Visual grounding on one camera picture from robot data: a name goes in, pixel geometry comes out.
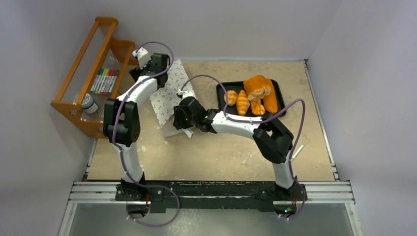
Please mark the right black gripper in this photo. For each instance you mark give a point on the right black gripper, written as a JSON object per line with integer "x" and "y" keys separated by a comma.
{"x": 179, "y": 118}

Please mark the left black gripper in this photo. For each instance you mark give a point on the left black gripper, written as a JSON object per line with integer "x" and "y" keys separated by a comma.
{"x": 135, "y": 73}

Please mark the white patterned paper bag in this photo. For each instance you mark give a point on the white patterned paper bag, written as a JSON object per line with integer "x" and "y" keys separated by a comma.
{"x": 164, "y": 100}

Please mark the round fake bread bun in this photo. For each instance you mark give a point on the round fake bread bun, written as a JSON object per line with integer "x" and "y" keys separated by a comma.
{"x": 230, "y": 97}

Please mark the fake croissant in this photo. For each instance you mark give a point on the fake croissant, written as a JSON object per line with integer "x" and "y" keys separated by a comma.
{"x": 242, "y": 103}

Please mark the large fake bread loaf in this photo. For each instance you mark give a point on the large fake bread loaf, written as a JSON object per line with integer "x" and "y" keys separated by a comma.
{"x": 256, "y": 88}

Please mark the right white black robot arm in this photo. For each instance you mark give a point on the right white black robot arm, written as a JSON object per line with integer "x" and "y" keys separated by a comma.
{"x": 274, "y": 140}

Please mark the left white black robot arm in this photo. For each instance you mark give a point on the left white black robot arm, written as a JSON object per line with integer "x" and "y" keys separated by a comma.
{"x": 121, "y": 119}

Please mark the set of coloured markers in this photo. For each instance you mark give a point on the set of coloured markers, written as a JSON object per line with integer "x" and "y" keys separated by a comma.
{"x": 104, "y": 81}

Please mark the black plastic tray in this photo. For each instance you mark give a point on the black plastic tray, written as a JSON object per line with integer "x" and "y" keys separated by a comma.
{"x": 237, "y": 87}

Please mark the orange wooden shelf rack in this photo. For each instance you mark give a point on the orange wooden shelf rack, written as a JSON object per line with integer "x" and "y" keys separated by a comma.
{"x": 99, "y": 50}

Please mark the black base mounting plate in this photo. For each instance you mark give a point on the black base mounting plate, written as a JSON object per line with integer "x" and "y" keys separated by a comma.
{"x": 263, "y": 196}

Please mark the white blue tape roll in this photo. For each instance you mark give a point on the white blue tape roll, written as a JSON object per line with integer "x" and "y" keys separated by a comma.
{"x": 89, "y": 105}

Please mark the green tipped white marker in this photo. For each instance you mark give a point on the green tipped white marker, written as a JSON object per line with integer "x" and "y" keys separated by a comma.
{"x": 296, "y": 153}

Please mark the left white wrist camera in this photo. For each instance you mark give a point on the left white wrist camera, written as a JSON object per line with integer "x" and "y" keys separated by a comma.
{"x": 142, "y": 56}

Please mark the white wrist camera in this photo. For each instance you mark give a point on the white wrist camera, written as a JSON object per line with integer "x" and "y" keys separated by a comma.
{"x": 142, "y": 56}
{"x": 182, "y": 94}

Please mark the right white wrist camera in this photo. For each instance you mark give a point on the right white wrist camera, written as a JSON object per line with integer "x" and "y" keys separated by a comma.
{"x": 182, "y": 94}

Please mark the aluminium rail frame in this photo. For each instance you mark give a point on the aluminium rail frame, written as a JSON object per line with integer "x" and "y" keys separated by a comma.
{"x": 335, "y": 199}

